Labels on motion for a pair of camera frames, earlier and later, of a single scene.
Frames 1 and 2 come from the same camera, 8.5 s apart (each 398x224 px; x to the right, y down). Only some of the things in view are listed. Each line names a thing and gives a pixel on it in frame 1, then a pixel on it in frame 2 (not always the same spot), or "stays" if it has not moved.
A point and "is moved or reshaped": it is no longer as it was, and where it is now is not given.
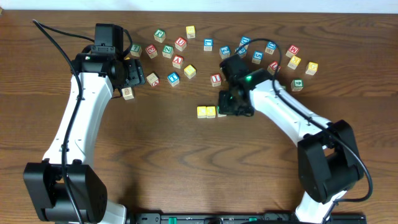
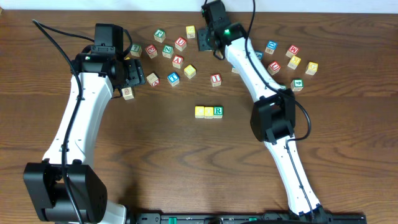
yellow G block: [311, 68] stays
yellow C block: [201, 112] stays
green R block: [219, 115] is moved or reshaped
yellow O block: [211, 112] stays
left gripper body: [135, 73] stays
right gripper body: [229, 103] to [203, 40]
